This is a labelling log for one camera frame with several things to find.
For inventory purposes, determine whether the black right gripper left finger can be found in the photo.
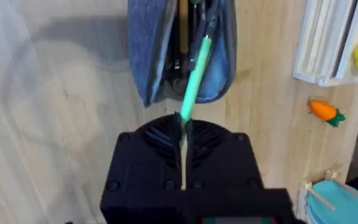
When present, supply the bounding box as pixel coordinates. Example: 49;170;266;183
101;113;183;200

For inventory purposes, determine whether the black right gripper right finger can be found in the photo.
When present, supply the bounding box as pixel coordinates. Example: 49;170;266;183
185;119;264;190

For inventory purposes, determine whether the mint green pen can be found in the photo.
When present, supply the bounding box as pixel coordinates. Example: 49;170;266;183
178;35;214;147

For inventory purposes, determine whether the blue denim zip bag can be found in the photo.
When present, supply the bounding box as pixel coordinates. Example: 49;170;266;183
127;0;239;108

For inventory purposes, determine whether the white peg rack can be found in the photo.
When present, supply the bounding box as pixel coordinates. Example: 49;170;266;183
296;169;358;224

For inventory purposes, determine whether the orange toy carrot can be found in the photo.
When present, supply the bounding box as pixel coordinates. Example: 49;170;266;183
308;99;346;128

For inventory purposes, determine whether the teal plate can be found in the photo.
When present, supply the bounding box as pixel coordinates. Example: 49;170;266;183
307;180;358;224

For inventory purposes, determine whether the white ribbed tray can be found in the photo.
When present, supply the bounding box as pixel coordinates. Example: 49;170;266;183
291;0;358;88

